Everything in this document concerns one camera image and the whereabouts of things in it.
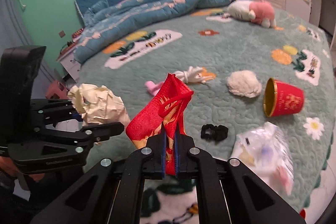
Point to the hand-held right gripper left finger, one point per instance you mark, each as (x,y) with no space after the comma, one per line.
(164,158)

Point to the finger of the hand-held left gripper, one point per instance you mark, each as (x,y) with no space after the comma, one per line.
(50,108)
(99,132)

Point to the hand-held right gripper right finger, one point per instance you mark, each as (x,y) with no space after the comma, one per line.
(177,158)

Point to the cream paper ball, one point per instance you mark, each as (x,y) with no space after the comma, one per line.
(102,106)

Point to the red cloth pouch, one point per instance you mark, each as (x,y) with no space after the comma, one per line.
(147,124)

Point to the white plush toy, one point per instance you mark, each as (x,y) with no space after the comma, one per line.
(244,83)

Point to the red paper cup gold inside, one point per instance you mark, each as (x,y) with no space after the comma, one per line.
(286,100)

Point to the person's left hand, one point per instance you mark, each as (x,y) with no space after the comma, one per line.
(34,177)

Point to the pink stool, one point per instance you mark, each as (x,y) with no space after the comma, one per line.
(53,90)

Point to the white nightstand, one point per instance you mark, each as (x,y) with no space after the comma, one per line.
(69,66)

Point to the black hair scrunchie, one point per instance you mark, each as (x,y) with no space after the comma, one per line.
(221,134)

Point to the small pink cloth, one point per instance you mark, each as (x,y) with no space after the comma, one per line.
(152,86)

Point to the clear plastic bag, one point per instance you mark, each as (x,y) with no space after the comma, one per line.
(262,150)

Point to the green floral bed blanket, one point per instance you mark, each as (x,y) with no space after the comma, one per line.
(210,50)

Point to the blue patterned quilt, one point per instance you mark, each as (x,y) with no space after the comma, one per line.
(147,11)

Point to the pink and white cat plush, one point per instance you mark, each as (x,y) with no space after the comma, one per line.
(257,11)

